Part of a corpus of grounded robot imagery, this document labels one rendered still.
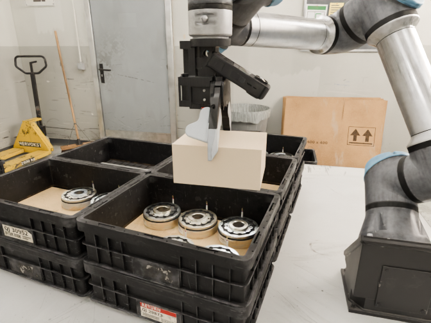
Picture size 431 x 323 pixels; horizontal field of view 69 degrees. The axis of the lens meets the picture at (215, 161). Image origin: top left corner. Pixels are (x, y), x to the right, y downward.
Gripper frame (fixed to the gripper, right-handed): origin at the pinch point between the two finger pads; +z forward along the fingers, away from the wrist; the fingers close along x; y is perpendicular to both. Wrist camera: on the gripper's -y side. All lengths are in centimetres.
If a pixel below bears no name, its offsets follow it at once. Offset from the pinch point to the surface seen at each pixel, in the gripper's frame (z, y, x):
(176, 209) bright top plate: 23.7, 16.3, -16.4
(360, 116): 50, -87, -296
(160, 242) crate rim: 16.9, 10.6, 8.6
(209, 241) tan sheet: 26.7, 4.8, -7.7
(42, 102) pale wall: 49, 316, -314
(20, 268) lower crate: 36, 54, 1
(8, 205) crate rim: 17, 52, 2
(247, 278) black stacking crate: 22.7, -6.5, 8.3
